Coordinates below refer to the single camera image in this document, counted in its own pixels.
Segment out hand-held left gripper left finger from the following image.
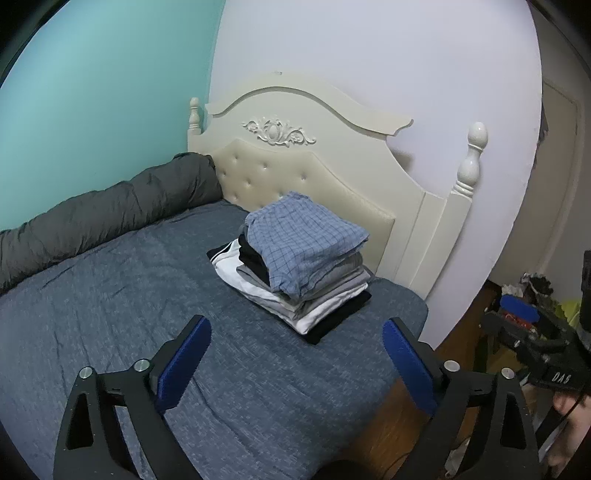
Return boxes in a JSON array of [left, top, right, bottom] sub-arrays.
[[53, 315, 213, 480]]

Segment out blue plaid shorts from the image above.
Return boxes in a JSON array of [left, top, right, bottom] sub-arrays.
[[244, 193, 370, 298]]

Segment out bed with blue sheet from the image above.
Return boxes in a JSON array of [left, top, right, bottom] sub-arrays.
[[0, 198, 429, 480]]

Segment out dark grey rolled duvet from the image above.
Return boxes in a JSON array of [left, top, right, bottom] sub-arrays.
[[0, 153, 223, 294]]

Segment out yellow green bag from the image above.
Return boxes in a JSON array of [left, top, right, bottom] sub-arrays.
[[558, 299, 583, 329]]

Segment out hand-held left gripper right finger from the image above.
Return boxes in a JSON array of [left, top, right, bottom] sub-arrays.
[[382, 318, 541, 480]]

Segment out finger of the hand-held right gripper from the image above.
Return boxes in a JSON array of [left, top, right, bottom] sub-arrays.
[[483, 311, 546, 352], [499, 294, 573, 343]]

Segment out stack of folded clothes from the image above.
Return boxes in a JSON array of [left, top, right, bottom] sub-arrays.
[[206, 224, 374, 345]]

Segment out cream tufted headboard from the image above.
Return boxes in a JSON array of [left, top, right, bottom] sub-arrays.
[[187, 71, 489, 301]]

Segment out person's right hand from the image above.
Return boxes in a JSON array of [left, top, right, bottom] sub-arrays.
[[551, 392, 591, 480]]

